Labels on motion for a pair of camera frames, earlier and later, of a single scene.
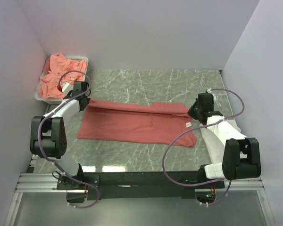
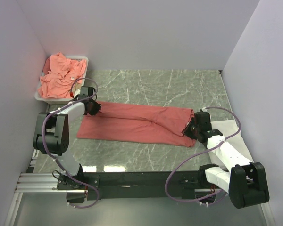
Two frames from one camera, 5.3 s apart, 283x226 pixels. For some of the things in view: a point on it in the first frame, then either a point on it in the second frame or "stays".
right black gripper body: [194, 111] -> [192, 130]
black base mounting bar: [138, 185] stays
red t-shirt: [137, 120] stays
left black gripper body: [87, 101] -> [95, 107]
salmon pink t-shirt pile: [58, 69] stays
